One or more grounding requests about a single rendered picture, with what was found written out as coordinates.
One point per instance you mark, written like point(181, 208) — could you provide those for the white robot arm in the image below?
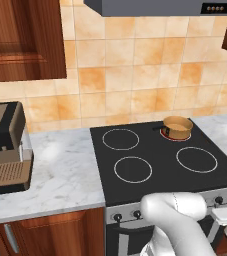
point(178, 223)

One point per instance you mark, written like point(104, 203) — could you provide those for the black stove knob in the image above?
point(137, 214)
point(117, 218)
point(219, 200)

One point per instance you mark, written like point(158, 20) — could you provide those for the black stove with oven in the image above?
point(158, 173)

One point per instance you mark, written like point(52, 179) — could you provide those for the brown wooden base cupboard door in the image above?
point(58, 233)

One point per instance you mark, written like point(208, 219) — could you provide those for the grey range hood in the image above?
point(151, 7)

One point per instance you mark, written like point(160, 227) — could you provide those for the black and tan coffee machine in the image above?
point(6, 150)

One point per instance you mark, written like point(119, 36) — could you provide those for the brown wooden wall cupboard door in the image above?
point(21, 40)

